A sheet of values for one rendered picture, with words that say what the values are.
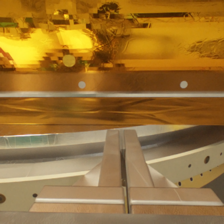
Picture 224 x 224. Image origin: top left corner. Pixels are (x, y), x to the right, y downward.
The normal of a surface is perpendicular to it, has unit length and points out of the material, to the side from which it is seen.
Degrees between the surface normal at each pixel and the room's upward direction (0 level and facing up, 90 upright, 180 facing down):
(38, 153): 90
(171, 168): 90
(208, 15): 100
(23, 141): 90
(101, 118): 90
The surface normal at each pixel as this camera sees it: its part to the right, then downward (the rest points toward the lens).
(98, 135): 0.21, 0.25
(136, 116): -0.03, 0.25
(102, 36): -0.04, 0.75
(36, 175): 0.00, -0.97
